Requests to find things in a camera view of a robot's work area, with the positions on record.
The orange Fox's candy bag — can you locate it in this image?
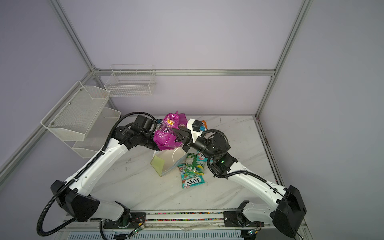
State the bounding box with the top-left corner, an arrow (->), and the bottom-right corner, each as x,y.
202,121 -> 208,129

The magenta snack bag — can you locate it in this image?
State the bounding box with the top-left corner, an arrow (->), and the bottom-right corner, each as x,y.
154,112 -> 188,151

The teal Fox's candy bag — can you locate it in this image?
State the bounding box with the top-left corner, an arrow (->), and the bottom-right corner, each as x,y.
178,164 -> 206,189
196,151 -> 208,170

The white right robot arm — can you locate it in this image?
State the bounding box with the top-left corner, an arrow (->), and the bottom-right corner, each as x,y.
174,128 -> 307,238

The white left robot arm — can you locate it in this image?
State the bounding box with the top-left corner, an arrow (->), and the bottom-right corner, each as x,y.
51,112 -> 159,226

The green candy bag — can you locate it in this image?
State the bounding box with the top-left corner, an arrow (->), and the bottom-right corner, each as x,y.
185,153 -> 204,175

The white wire basket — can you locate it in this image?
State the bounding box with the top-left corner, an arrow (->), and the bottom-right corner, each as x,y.
105,65 -> 157,97

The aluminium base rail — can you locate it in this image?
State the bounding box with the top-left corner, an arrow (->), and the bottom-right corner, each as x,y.
53,208 -> 314,240

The floral paper gift bag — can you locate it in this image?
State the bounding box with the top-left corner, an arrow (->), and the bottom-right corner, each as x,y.
151,148 -> 187,177

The white mesh two-tier shelf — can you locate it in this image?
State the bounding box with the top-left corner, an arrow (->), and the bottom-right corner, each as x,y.
41,82 -> 121,159

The black corrugated cable conduit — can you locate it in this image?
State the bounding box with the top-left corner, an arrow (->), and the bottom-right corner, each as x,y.
36,111 -> 157,237

